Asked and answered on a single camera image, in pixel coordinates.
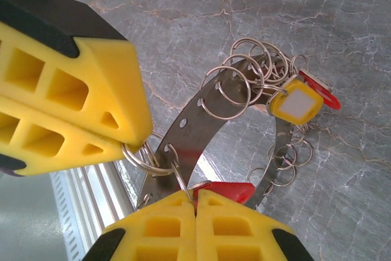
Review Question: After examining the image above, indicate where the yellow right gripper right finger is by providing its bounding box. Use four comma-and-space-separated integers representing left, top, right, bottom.
195, 189, 315, 261

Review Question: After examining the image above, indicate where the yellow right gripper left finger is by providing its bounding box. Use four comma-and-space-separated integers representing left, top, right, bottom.
82, 190, 196, 261

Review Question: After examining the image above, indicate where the silver split key ring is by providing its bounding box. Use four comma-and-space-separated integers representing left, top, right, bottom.
289, 54, 309, 75
253, 82, 290, 97
122, 134, 178, 176
228, 37, 271, 72
287, 138, 315, 167
200, 64, 253, 121
270, 150, 297, 188
170, 160, 196, 204

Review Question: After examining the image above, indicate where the red plastic key tag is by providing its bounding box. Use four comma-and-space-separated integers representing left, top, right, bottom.
192, 180, 256, 205
298, 70, 342, 111

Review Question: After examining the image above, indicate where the silver chain with yellow ends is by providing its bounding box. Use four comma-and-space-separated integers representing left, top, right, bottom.
136, 54, 306, 213

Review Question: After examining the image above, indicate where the yellow plastic key tag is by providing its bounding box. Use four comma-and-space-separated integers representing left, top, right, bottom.
268, 79, 324, 126

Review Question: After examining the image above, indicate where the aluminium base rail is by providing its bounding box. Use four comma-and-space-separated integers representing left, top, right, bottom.
71, 163, 144, 245

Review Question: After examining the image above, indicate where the perforated grey cable duct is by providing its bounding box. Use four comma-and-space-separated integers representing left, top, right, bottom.
48, 171, 95, 261

